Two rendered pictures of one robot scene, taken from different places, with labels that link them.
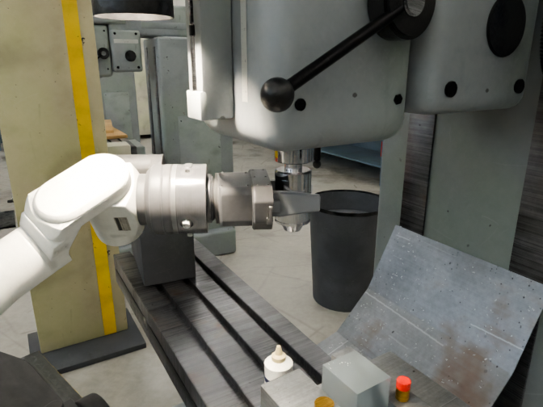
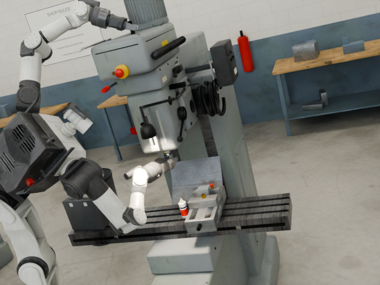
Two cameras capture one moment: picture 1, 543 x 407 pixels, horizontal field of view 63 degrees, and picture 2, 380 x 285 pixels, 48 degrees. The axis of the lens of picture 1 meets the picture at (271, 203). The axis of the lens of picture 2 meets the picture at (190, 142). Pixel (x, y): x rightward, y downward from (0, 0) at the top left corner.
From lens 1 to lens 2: 175 cm
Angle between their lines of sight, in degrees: 38
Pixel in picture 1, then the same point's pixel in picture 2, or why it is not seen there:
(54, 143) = not seen: outside the picture
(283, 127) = (177, 144)
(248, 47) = (164, 132)
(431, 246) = (185, 162)
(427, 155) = not seen: hidden behind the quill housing
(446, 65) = (189, 119)
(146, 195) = (150, 173)
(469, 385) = not seen: hidden behind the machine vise
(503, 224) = (202, 146)
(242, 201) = (166, 164)
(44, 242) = (143, 191)
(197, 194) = (158, 167)
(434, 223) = (182, 155)
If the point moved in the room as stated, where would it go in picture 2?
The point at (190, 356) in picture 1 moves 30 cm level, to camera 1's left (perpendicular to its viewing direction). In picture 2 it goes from (150, 225) to (104, 257)
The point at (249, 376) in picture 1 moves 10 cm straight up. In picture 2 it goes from (171, 217) to (165, 201)
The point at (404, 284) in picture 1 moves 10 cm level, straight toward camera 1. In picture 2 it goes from (183, 177) to (190, 182)
